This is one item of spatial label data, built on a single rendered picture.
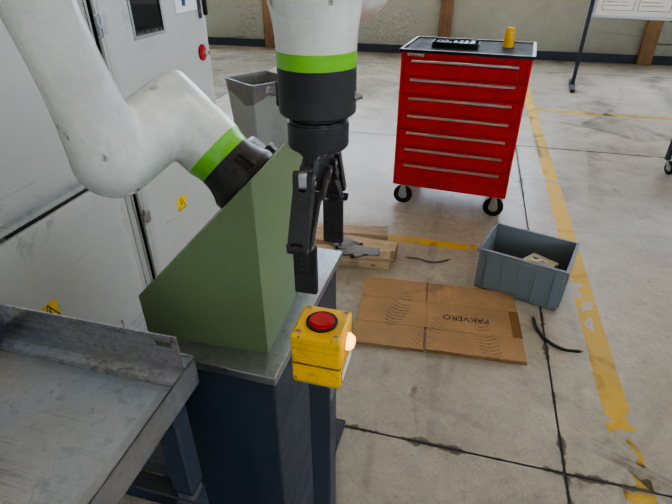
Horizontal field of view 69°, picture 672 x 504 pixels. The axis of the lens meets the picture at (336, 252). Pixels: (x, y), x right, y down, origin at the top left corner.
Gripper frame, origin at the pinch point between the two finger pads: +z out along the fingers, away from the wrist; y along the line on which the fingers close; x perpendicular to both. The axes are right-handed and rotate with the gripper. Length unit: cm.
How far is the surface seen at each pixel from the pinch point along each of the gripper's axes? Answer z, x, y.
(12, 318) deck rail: 13, -49, 10
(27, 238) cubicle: 24, -85, -27
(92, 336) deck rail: 13.4, -34.0, 10.3
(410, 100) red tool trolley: 34, -13, -226
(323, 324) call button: 11.4, 0.4, 0.9
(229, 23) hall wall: 63, -381, -762
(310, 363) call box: 17.2, -1.0, 3.7
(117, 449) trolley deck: 17.4, -20.5, 24.5
